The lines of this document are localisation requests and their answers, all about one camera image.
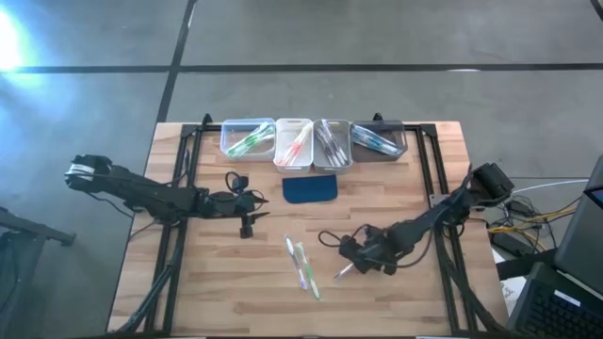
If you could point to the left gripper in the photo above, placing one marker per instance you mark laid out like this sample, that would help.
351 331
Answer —
231 205

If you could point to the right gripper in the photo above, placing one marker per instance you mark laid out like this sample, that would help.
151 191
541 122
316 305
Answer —
377 252

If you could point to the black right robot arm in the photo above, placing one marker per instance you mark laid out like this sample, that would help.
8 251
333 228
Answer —
424 221

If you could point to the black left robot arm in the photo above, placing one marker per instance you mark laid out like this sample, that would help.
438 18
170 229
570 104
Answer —
141 193

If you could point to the dark blue cloth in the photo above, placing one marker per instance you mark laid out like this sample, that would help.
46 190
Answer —
308 188

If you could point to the white plastic bin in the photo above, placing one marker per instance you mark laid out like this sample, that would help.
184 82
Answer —
306 162

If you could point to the clear plastic bin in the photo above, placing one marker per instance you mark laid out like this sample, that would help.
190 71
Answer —
228 127

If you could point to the dark grey plastic bin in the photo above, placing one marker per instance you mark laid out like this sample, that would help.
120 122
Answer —
363 156

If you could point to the light grey plastic bin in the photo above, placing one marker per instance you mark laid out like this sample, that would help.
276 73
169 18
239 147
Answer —
346 129

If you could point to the black power brick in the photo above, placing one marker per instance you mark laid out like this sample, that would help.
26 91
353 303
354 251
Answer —
511 245

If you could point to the white paper sheet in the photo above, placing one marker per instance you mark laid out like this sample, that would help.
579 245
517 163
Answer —
511 289

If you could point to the small black power adapter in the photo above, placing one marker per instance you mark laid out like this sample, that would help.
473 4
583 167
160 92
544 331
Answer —
520 208

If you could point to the black laptop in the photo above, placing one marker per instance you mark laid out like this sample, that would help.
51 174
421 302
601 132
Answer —
556 311

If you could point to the black floor stand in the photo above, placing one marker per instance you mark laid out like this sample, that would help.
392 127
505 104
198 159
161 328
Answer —
28 226

